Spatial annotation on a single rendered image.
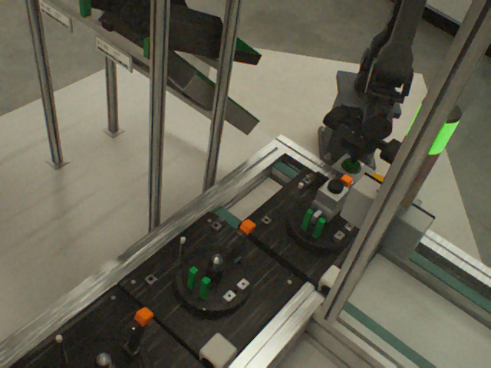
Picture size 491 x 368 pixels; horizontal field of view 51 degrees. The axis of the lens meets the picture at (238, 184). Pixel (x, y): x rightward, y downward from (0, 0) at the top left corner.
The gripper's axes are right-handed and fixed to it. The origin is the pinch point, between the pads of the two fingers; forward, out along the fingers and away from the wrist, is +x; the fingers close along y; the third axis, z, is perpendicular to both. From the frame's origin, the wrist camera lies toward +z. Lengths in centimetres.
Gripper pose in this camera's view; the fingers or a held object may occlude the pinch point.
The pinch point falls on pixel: (357, 151)
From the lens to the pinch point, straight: 120.8
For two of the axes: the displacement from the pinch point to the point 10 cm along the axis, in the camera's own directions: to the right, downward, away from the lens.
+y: 7.6, 5.4, -3.6
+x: -1.4, 6.8, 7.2
